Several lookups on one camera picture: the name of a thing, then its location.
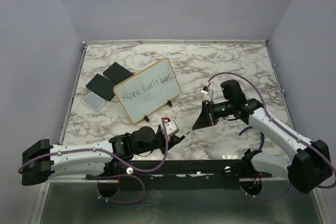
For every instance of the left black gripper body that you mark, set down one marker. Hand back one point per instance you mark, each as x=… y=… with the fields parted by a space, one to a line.
x=160 y=141

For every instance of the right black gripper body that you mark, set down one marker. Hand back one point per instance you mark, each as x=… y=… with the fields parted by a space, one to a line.
x=213 y=112

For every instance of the yellow framed whiteboard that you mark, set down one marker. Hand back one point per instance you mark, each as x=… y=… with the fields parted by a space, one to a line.
x=148 y=90

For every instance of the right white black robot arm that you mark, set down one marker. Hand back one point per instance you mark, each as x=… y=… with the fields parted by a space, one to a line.
x=307 y=163

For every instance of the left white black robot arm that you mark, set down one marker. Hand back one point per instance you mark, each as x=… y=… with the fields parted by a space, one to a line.
x=42 y=160

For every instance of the grey white eraser block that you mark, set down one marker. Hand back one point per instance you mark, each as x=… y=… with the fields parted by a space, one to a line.
x=93 y=101

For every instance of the black rectangular pad lower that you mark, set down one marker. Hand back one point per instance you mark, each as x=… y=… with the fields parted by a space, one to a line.
x=102 y=87

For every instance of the black rectangular pad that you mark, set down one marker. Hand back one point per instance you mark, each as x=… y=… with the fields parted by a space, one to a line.
x=117 y=73
x=102 y=87

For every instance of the black rectangular pad upper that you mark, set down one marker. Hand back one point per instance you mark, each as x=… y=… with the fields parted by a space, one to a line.
x=117 y=73

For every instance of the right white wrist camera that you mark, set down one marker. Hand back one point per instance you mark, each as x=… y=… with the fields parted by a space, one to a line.
x=207 y=91

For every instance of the black mounting rail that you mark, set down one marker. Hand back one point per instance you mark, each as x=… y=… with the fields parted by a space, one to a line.
x=182 y=175

